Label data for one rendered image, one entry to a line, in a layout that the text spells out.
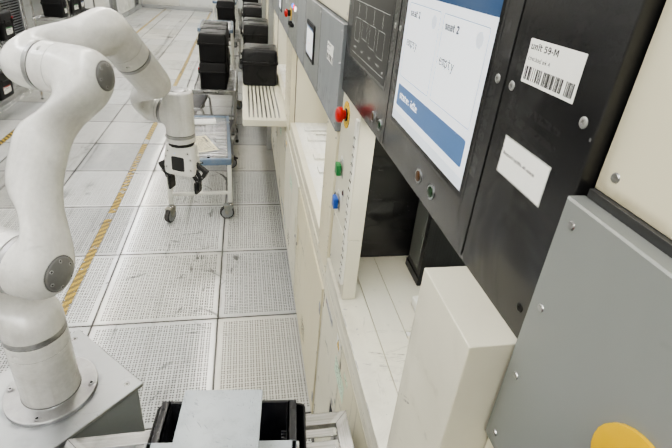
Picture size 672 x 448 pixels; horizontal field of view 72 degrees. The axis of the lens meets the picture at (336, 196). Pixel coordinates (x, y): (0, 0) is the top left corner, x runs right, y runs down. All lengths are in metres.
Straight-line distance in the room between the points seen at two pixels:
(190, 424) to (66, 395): 0.54
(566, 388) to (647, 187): 0.16
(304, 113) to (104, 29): 1.65
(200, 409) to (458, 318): 0.45
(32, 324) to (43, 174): 0.30
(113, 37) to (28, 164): 0.32
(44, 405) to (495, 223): 1.05
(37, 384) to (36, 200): 0.41
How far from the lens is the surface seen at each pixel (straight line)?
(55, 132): 1.03
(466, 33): 0.57
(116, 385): 1.29
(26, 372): 1.20
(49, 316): 1.13
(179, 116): 1.41
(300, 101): 2.61
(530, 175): 0.44
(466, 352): 0.46
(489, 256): 0.50
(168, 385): 2.27
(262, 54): 3.49
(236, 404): 0.79
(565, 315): 0.40
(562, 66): 0.42
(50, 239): 1.02
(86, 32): 1.13
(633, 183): 0.37
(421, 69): 0.68
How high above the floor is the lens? 1.70
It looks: 28 degrees down
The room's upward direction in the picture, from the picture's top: 5 degrees clockwise
